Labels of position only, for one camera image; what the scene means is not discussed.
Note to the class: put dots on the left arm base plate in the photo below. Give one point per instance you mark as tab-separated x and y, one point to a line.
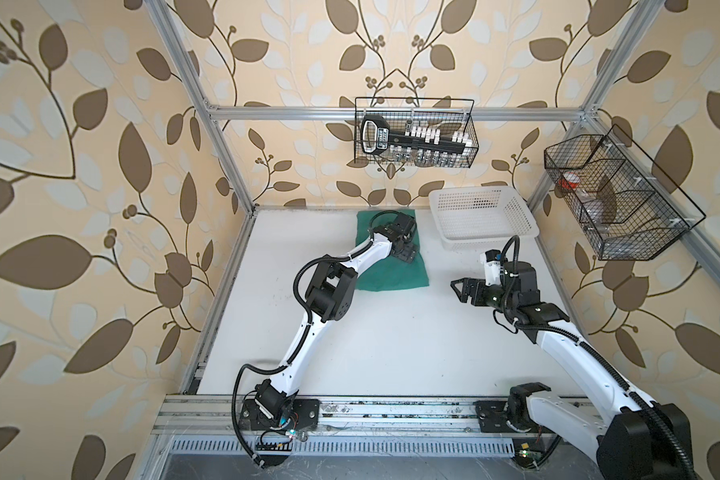
301	414

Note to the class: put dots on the black handheld tool in basket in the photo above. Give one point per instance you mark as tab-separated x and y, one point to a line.
377	136

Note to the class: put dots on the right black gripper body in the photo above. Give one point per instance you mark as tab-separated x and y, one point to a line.
499	300

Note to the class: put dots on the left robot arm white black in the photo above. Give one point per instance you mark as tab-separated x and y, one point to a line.
324	288

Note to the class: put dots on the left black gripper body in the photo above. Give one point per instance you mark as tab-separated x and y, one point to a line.
406	250

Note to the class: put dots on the red capped item in basket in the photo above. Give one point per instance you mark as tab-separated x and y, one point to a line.
569	181

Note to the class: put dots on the right black wire basket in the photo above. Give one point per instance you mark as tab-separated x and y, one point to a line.
628	206

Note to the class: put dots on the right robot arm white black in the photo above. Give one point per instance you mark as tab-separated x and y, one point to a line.
631	435

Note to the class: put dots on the back black wire basket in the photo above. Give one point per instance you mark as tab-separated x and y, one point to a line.
446	113

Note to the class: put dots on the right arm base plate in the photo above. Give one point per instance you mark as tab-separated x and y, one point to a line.
492	416

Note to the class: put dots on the aluminium front rail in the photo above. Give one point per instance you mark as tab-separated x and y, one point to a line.
351	426

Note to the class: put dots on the white plastic laundry basket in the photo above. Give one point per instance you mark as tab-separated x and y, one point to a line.
472	216

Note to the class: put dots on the black wire basket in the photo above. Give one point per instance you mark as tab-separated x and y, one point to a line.
628	206
446	113

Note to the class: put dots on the green trousers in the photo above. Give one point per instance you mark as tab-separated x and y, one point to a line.
390	274

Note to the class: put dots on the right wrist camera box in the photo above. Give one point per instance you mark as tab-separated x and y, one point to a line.
493	264

